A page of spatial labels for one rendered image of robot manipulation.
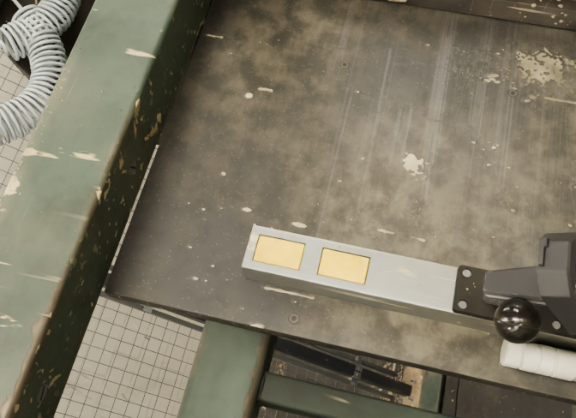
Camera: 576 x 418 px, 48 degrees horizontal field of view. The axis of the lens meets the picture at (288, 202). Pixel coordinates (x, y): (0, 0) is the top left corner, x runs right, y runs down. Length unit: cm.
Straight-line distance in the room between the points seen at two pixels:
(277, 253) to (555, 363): 30
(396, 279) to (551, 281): 20
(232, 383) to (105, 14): 45
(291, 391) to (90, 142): 35
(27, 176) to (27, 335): 17
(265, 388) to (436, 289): 22
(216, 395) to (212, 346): 5
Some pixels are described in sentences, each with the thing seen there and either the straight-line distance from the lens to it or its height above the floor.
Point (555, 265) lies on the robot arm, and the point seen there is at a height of 157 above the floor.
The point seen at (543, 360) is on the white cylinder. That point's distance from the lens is 70.
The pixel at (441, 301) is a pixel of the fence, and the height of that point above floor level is 153.
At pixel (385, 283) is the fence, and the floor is 158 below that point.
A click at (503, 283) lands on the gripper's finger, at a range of 59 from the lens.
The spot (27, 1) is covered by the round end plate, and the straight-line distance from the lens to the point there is 139.
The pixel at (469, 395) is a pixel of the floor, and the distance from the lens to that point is 290.
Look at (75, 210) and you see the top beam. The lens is 68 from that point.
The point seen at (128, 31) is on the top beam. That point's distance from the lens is 79.
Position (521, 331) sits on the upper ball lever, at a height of 155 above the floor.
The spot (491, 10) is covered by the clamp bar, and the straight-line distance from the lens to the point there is 92.
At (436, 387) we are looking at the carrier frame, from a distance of 182.
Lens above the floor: 194
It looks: 21 degrees down
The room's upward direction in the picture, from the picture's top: 65 degrees counter-clockwise
